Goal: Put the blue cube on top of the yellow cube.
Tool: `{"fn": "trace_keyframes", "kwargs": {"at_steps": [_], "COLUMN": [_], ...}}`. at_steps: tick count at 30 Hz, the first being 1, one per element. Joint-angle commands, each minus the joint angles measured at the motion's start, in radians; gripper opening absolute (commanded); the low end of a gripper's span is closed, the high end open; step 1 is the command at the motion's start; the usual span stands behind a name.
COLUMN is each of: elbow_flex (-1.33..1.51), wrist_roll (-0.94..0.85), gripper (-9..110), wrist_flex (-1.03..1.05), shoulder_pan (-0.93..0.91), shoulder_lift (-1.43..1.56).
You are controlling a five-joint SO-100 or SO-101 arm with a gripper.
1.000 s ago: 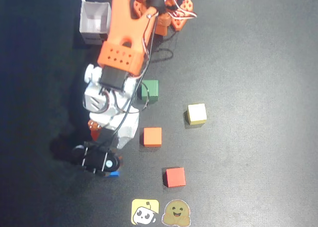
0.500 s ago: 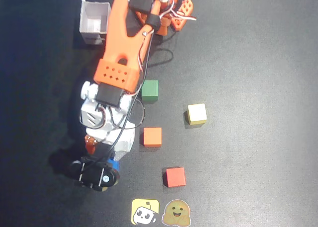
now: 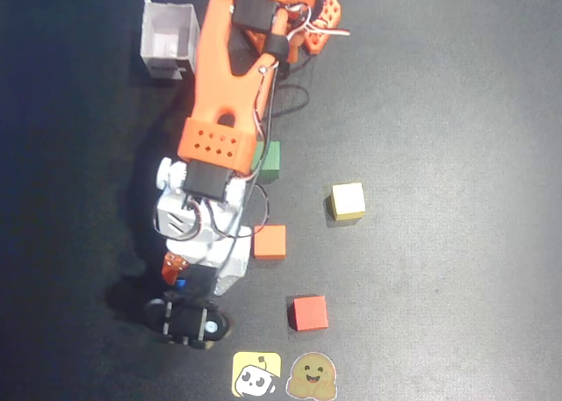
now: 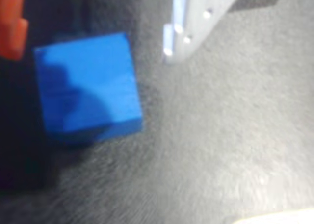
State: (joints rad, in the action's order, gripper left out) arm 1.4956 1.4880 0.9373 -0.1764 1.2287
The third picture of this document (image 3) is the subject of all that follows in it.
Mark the green wooden cube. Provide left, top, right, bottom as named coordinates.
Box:
left=252, top=140, right=282, bottom=185

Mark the white cardboard box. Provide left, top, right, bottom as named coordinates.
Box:
left=139, top=0, right=201, bottom=82

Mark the white servo cable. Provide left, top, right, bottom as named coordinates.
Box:
left=252, top=4, right=352, bottom=156

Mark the smiling face sticker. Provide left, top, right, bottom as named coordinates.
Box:
left=285, top=351, right=338, bottom=398

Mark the red wooden cube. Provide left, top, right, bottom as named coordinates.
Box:
left=287, top=295, right=329, bottom=332

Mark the black camera cable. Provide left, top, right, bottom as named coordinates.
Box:
left=205, top=58, right=309, bottom=240

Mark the yellow robot sticker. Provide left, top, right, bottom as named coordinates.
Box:
left=231, top=351, right=283, bottom=397

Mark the yellow wooden cube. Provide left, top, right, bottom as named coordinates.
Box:
left=325, top=182, right=366, bottom=221

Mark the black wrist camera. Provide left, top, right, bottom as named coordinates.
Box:
left=144, top=286, right=232, bottom=352

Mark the black table mat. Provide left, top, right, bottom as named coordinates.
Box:
left=0, top=0, right=562, bottom=401

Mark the orange wooden cube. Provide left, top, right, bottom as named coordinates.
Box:
left=253, top=224, right=287, bottom=261

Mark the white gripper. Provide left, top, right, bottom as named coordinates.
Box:
left=154, top=197, right=249, bottom=297

